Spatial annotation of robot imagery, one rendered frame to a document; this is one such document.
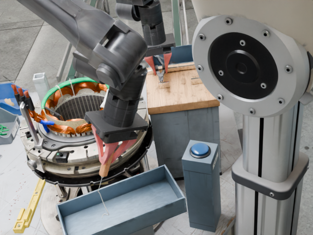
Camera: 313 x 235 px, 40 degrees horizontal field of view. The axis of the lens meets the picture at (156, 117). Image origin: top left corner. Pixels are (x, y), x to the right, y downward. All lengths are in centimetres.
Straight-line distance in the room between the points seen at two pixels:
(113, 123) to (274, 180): 29
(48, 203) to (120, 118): 63
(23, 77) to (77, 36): 299
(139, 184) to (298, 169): 35
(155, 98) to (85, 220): 39
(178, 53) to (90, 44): 76
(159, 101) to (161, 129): 8
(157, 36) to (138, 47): 46
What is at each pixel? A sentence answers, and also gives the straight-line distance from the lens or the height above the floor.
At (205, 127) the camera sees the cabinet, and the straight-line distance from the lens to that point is 118.
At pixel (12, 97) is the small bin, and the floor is 79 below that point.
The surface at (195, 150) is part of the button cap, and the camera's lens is 100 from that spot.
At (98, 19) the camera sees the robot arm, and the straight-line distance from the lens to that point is 66.
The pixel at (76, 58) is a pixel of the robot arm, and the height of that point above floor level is 137.
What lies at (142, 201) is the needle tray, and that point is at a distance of 94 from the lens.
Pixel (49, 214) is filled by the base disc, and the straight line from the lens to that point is 129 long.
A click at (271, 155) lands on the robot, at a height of 124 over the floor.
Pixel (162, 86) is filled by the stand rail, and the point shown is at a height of 107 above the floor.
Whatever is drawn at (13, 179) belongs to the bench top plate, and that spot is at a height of 78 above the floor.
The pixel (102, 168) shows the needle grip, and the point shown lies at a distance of 83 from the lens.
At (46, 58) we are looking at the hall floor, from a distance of 381.
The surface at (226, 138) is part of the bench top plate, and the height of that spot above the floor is 78.
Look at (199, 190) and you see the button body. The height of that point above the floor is 93.
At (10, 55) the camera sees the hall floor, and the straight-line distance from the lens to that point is 403.
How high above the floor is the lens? 172
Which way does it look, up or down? 38 degrees down
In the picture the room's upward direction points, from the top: 9 degrees counter-clockwise
